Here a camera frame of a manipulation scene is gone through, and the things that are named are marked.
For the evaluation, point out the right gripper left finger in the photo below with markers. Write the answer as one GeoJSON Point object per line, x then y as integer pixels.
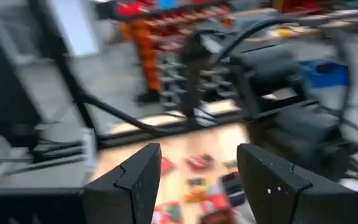
{"type": "Point", "coordinates": [129, 193]}

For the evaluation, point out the orange shelf rack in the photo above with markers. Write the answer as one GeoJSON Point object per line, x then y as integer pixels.
{"type": "Point", "coordinates": [172, 37]}

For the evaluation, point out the black cabinet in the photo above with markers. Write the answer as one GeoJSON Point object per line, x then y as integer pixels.
{"type": "Point", "coordinates": [4, 77]}

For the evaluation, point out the blue storage bin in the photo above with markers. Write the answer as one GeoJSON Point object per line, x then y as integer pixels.
{"type": "Point", "coordinates": [322, 73]}

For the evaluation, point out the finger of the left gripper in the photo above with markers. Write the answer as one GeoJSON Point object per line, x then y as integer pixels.
{"type": "Point", "coordinates": [234, 188]}

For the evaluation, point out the white board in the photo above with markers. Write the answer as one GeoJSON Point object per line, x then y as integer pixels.
{"type": "Point", "coordinates": [73, 28]}

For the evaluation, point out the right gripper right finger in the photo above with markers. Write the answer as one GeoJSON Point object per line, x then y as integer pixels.
{"type": "Point", "coordinates": [266, 186]}

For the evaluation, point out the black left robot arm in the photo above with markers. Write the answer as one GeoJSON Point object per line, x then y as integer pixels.
{"type": "Point", "coordinates": [266, 70]}

